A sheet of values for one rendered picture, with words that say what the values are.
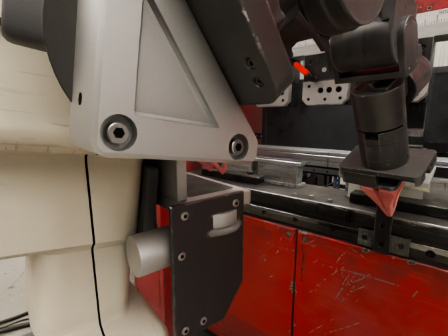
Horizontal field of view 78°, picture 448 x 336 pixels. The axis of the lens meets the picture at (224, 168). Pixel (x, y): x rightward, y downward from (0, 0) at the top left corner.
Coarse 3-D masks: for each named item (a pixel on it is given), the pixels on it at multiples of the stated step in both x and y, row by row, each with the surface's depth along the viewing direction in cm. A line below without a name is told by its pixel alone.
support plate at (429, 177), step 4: (432, 172) 68; (340, 176) 67; (428, 176) 63; (432, 176) 64; (424, 180) 59; (428, 180) 59; (408, 184) 58; (412, 184) 58; (424, 184) 57; (428, 184) 56
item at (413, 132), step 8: (416, 104) 78; (424, 104) 76; (408, 112) 79; (416, 112) 78; (424, 112) 77; (408, 120) 79; (416, 120) 78; (424, 120) 77; (408, 128) 80; (416, 128) 78; (416, 136) 79
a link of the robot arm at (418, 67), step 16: (400, 32) 27; (416, 32) 28; (400, 48) 27; (416, 48) 29; (400, 64) 28; (416, 64) 30; (336, 80) 34; (352, 80) 33; (368, 80) 31; (416, 80) 34; (416, 96) 35
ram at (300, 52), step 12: (420, 0) 72; (432, 0) 70; (444, 0) 69; (420, 12) 72; (432, 24) 71; (444, 24) 69; (420, 36) 73; (432, 36) 71; (444, 36) 71; (300, 48) 93; (312, 48) 91; (300, 60) 101
